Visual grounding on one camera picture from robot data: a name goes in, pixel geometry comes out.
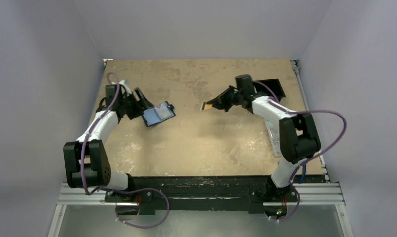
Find blue handled pliers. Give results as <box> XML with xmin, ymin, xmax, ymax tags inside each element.
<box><xmin>299</xmin><ymin>164</ymin><xmax>307</xmax><ymax>183</ymax></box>

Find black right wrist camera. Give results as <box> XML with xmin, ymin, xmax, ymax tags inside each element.
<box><xmin>235</xmin><ymin>74</ymin><xmax>254</xmax><ymax>95</ymax></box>

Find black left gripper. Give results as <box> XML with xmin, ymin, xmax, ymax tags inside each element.
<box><xmin>120</xmin><ymin>88</ymin><xmax>153</xmax><ymax>120</ymax></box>

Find black plastic bin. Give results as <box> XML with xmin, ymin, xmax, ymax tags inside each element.
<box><xmin>253</xmin><ymin>79</ymin><xmax>286</xmax><ymax>101</ymax></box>

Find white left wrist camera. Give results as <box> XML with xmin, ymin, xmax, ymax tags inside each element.
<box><xmin>119</xmin><ymin>79</ymin><xmax>132</xmax><ymax>95</ymax></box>

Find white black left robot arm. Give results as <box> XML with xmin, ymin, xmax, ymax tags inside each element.
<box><xmin>63</xmin><ymin>84</ymin><xmax>154</xmax><ymax>202</ymax></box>

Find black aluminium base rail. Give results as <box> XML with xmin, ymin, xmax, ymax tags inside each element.
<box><xmin>58</xmin><ymin>175</ymin><xmax>344</xmax><ymax>217</ymax></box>

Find clear plastic screw box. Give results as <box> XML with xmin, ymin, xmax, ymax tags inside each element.
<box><xmin>265</xmin><ymin>119</ymin><xmax>282</xmax><ymax>157</ymax></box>

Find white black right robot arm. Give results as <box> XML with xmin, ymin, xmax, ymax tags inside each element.
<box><xmin>201</xmin><ymin>74</ymin><xmax>321</xmax><ymax>201</ymax></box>

